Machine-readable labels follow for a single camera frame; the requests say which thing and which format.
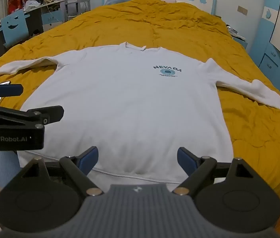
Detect mustard yellow blanket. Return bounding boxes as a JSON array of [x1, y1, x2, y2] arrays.
[[0, 0, 280, 204]]

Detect desk with blue drawers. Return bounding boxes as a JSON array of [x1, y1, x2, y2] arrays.
[[0, 0, 65, 57]]

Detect grey chair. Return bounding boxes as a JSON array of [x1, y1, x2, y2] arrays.
[[64, 0, 92, 21]]

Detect blue chair with face cutout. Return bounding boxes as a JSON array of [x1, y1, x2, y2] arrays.
[[1, 10, 31, 47]]

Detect white nightstand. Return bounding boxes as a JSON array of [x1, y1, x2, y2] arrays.
[[225, 23, 248, 51]]

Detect red bag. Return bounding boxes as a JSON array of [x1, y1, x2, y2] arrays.
[[8, 0, 26, 12]]

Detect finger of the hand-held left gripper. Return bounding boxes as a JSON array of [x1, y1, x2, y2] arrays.
[[0, 80, 23, 106], [0, 105, 64, 129]]

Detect white printed sweatshirt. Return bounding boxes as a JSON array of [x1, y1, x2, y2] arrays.
[[0, 42, 280, 185]]

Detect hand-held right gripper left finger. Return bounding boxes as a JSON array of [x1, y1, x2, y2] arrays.
[[18, 146, 104, 196]]

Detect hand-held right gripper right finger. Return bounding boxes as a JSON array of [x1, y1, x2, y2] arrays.
[[172, 147, 256, 196]]

